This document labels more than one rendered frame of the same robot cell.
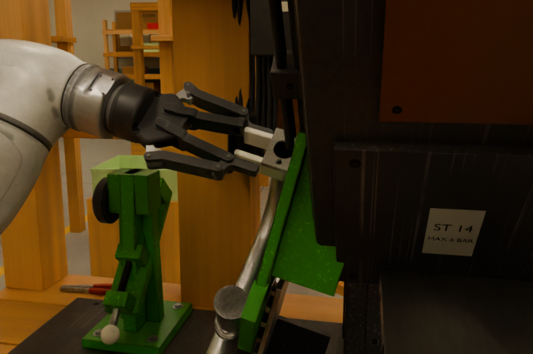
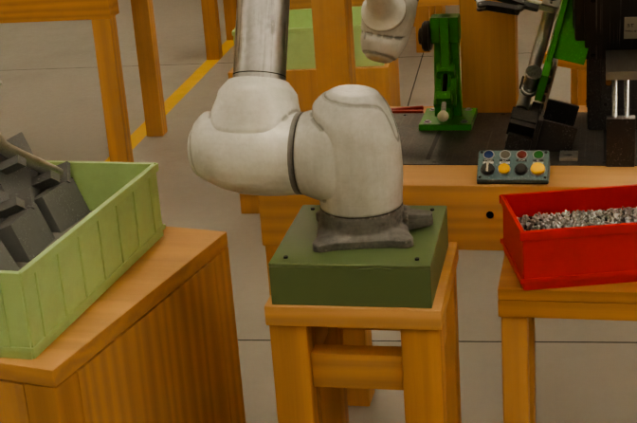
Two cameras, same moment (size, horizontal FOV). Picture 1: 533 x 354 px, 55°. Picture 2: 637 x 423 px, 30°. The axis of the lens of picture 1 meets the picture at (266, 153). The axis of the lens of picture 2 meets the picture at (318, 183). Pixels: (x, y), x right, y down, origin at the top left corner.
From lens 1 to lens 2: 216 cm
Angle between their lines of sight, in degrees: 9
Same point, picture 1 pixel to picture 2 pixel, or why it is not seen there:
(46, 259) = not seen: hidden behind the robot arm
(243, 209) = (510, 40)
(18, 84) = not seen: outside the picture
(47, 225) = (351, 64)
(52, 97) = not seen: outside the picture
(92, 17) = not seen: outside the picture
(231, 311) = (535, 76)
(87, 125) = not seen: outside the picture
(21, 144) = (411, 2)
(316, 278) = (575, 57)
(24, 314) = not seen: hidden behind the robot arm
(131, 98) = not seen: outside the picture
